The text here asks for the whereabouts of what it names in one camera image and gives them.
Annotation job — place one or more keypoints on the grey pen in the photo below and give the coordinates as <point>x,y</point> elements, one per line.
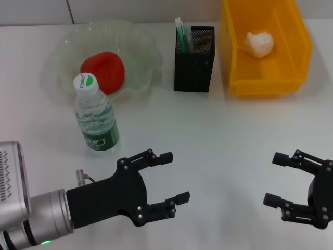
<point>188,39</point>

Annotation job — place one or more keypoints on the clear bottle with green label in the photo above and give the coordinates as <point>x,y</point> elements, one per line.
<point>96,117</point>

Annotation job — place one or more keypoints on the green pen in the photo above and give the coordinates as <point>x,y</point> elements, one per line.
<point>181,39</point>

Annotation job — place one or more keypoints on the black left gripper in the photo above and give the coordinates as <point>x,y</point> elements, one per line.
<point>109,198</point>

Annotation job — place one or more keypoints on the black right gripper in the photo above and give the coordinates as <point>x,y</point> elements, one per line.
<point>321,195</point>

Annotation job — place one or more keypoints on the pale green glass fruit plate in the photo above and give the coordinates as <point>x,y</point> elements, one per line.
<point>135,44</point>

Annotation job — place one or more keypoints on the white paper ball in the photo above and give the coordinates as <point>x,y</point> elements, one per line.
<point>258,44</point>

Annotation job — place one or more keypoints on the yellow plastic bin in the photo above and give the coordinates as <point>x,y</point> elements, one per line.
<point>265,80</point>

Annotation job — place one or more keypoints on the red-orange fruit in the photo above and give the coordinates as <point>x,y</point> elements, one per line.
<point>104,70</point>

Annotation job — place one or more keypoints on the black mesh pen holder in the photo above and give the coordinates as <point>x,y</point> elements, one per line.
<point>193,73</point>

